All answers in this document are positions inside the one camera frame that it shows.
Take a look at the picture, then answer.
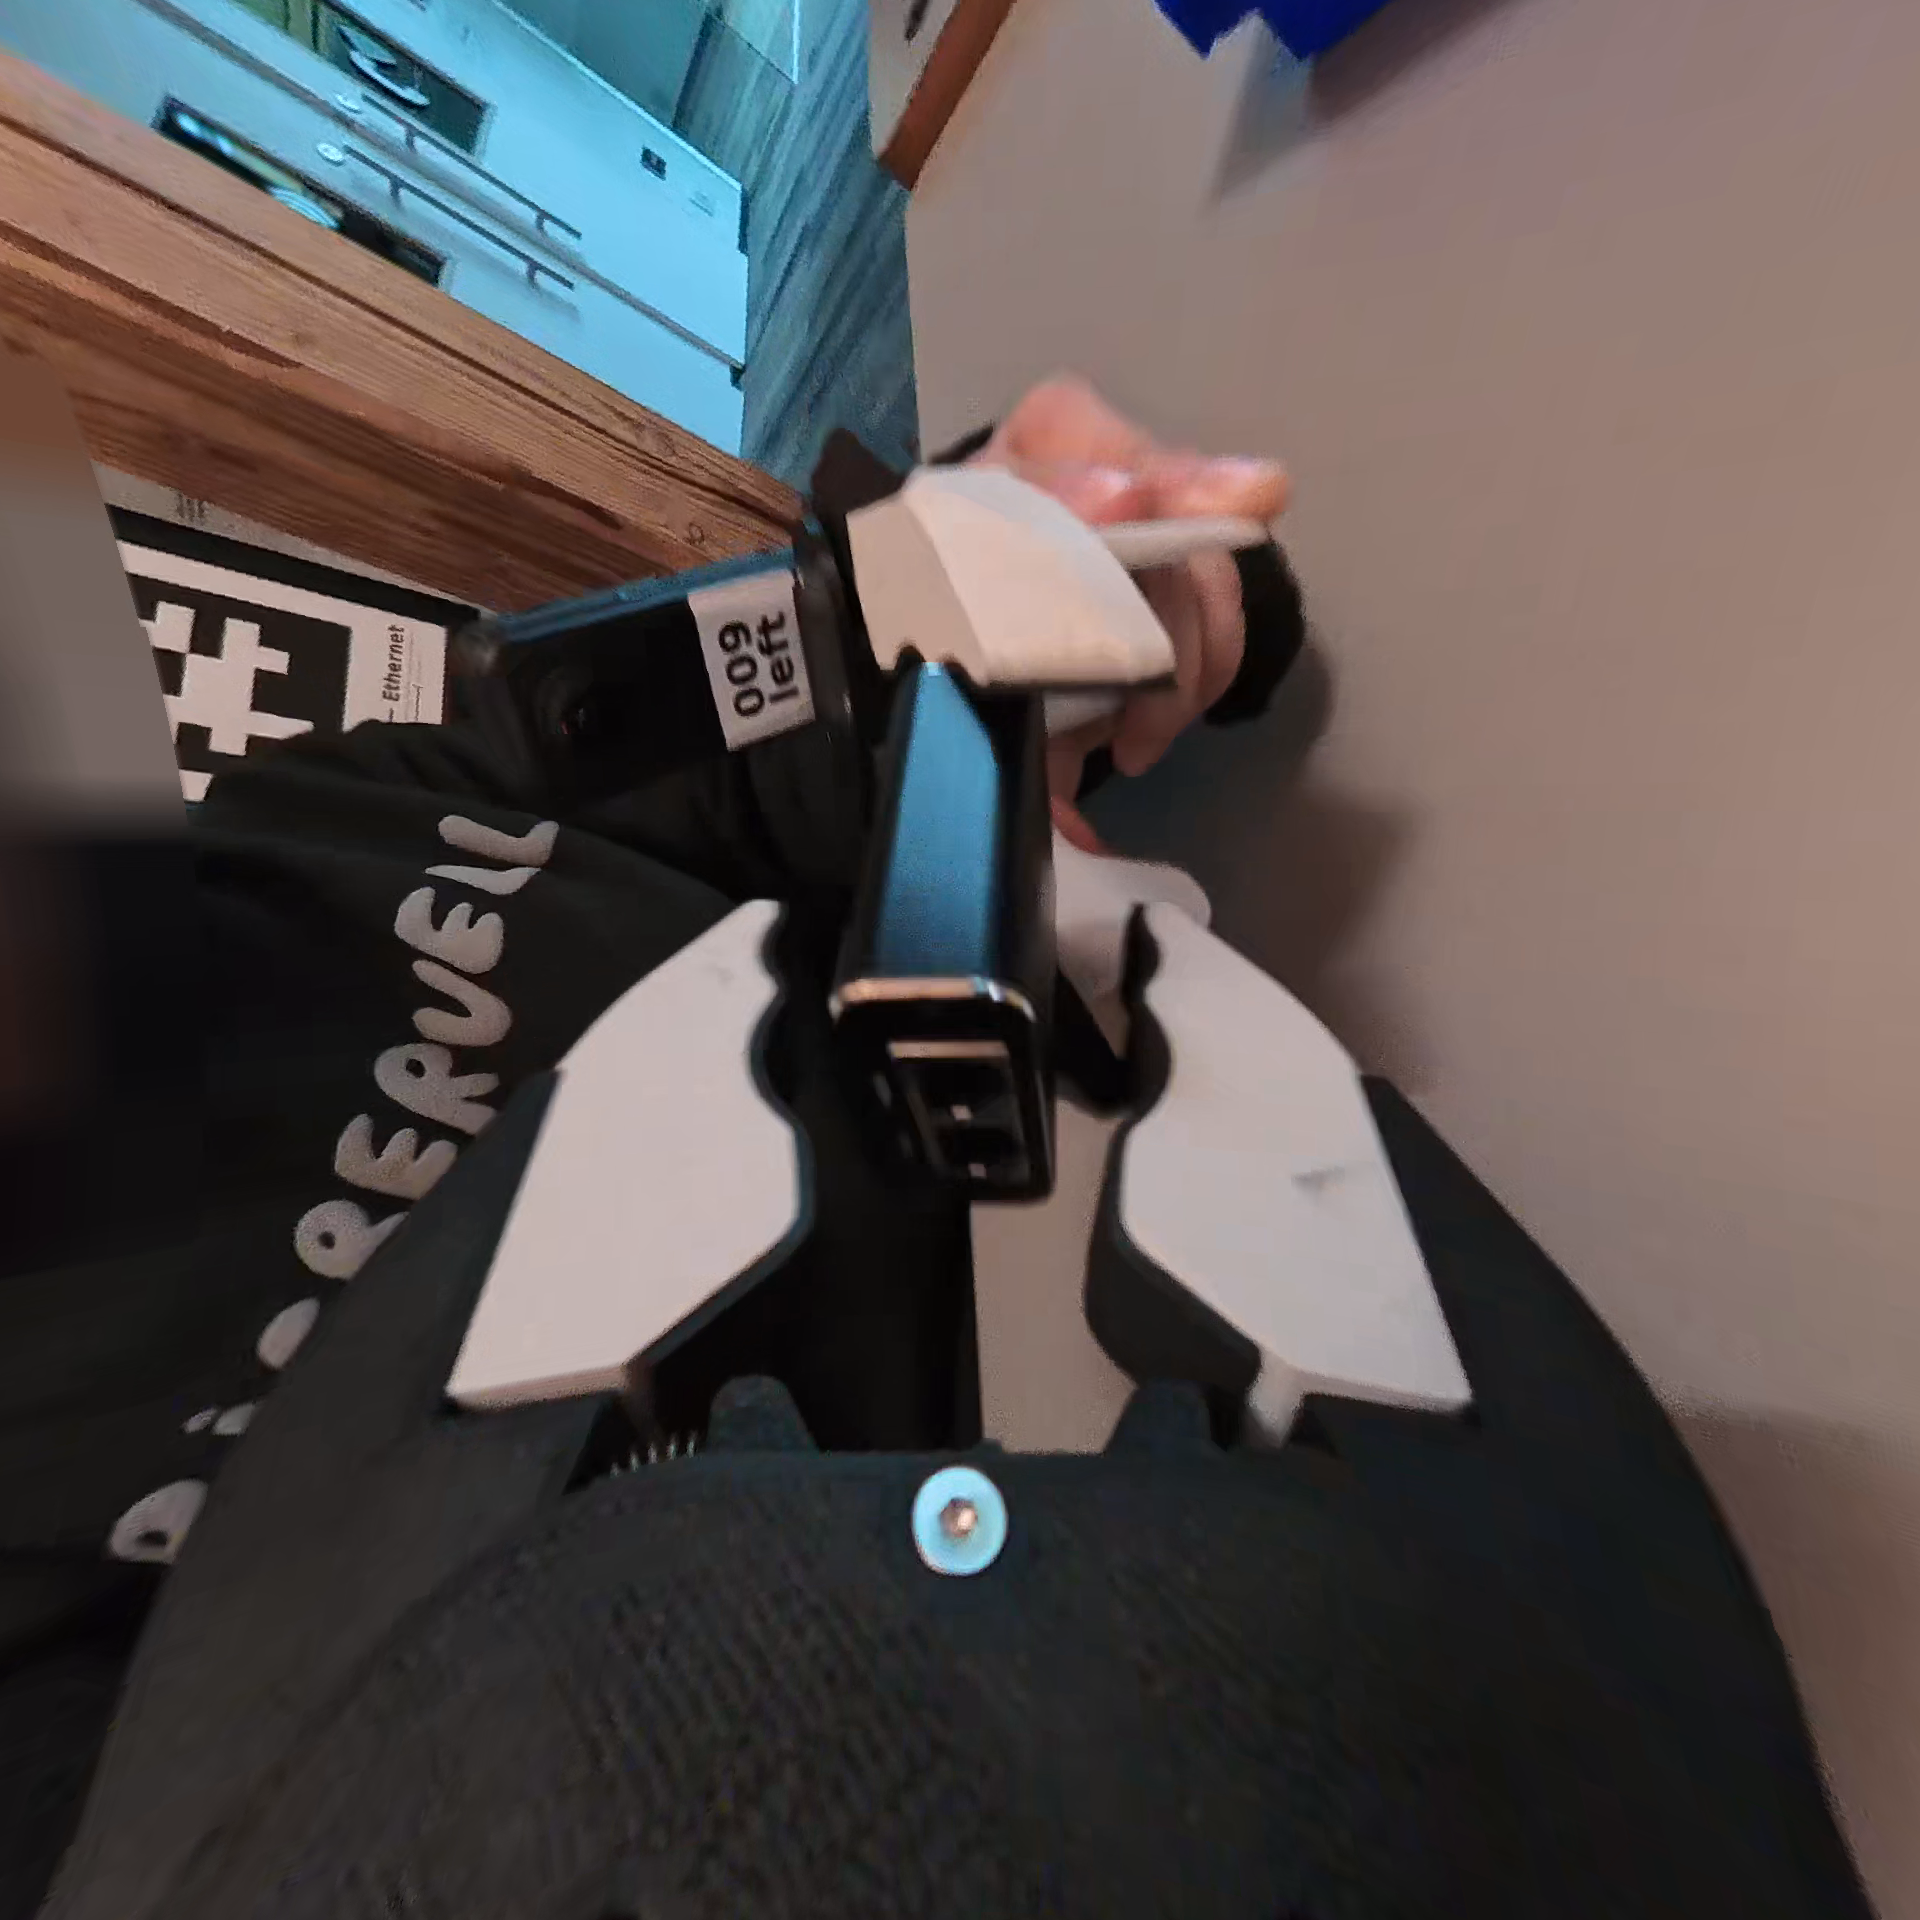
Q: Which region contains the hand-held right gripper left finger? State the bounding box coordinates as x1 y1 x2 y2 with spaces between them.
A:
447 901 818 1416

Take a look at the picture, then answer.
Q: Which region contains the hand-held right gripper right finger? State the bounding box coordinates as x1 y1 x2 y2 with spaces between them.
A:
1083 901 1475 1449

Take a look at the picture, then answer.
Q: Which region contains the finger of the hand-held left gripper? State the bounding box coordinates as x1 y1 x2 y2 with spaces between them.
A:
1048 837 1211 1052

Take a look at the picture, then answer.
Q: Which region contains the black network splitter box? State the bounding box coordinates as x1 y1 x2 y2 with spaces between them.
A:
831 660 1066 1203

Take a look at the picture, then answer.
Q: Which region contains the blue plastic bin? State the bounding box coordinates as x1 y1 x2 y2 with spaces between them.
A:
1154 0 1412 63

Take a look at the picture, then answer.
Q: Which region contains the grey desk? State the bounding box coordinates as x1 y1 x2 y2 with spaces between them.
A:
879 0 1920 1920

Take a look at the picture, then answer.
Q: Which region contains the person's left hand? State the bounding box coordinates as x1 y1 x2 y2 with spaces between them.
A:
993 377 1291 858

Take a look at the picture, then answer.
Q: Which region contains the person's black hoodie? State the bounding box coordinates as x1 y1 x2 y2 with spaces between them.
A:
0 704 857 1697

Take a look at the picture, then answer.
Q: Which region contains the black white tag sign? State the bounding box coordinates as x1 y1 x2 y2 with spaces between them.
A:
113 508 482 811

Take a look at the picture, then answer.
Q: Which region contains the white cabinet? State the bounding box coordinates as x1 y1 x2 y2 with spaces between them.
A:
141 0 752 413

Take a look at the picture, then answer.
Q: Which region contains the wooden post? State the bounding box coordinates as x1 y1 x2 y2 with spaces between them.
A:
0 53 811 618

